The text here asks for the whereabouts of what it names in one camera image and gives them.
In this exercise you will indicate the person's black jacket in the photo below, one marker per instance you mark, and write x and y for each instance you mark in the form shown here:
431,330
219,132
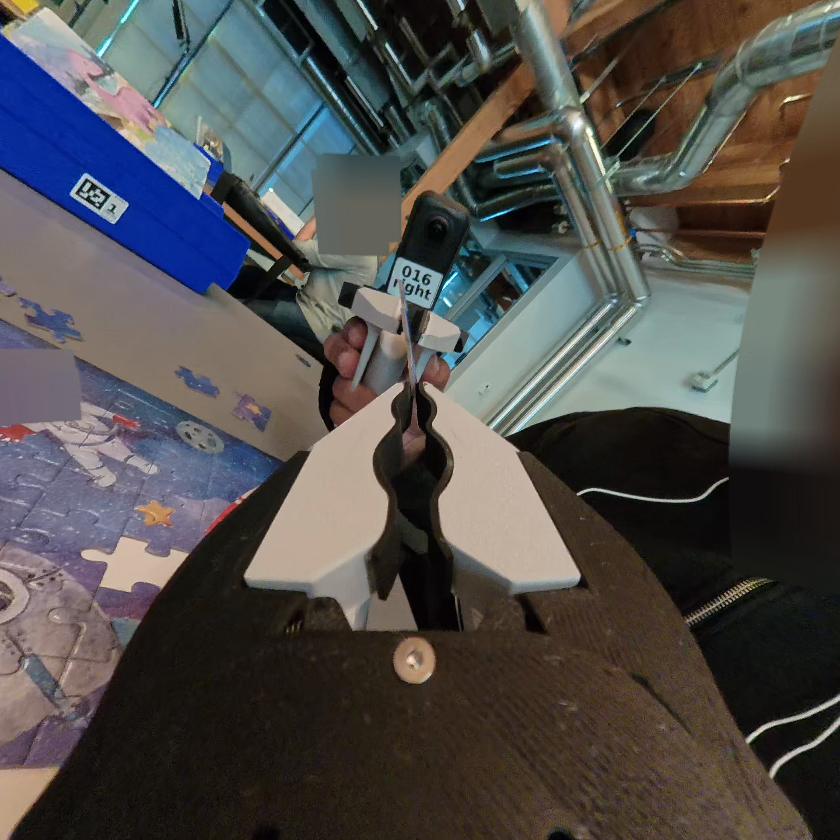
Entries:
656,558

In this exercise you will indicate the pastel illustrated puzzle board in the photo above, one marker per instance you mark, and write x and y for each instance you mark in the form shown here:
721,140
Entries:
131,111

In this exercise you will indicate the blue plastic bin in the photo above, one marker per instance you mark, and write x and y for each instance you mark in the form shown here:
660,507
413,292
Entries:
170,243

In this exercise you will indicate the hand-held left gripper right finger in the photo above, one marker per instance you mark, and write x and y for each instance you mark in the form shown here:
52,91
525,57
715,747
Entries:
512,518

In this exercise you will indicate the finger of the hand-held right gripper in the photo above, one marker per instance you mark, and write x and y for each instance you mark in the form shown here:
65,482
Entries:
438,336
380,310

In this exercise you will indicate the silver ventilation duct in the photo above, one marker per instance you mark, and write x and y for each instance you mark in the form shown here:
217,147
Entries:
754,72

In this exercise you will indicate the space jigsaw puzzle board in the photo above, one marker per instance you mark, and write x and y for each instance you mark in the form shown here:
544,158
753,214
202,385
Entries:
98,525

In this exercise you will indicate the silver ceiling pipes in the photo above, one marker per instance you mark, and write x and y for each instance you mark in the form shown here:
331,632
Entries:
594,197

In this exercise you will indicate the group of loose puzzle pieces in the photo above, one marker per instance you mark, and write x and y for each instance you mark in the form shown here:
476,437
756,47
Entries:
197,382

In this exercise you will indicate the person's right hand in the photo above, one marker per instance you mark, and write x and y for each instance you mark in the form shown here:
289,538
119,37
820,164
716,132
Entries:
344,354

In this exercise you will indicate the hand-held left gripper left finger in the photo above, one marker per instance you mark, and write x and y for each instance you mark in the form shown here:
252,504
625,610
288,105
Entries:
315,518

